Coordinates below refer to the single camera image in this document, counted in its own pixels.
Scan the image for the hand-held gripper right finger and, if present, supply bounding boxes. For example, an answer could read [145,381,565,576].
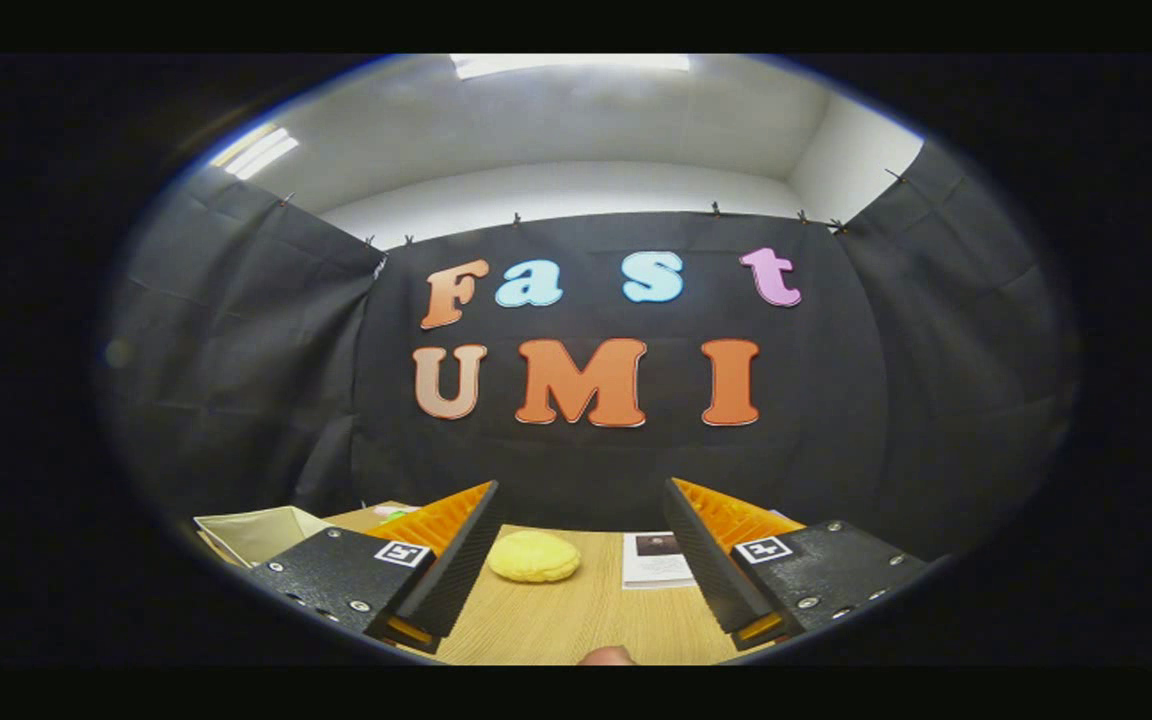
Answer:
[663,477,929,651]

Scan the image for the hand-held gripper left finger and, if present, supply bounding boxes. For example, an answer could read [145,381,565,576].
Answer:
[244,480,502,653]

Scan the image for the brown fabric storage box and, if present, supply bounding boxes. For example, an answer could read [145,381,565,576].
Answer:
[193,506,334,569]

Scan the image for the white book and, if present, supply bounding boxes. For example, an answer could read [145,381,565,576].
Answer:
[622,531,697,590]

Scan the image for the yellow fluffy plush ball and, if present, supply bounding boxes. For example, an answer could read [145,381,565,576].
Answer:
[488,530,582,584]

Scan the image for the row of black backdrop clips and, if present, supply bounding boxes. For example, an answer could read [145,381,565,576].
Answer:
[281,170,907,247]

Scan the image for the ceiling light panel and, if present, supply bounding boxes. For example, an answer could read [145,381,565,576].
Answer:
[210,123,300,181]
[450,54,692,81]

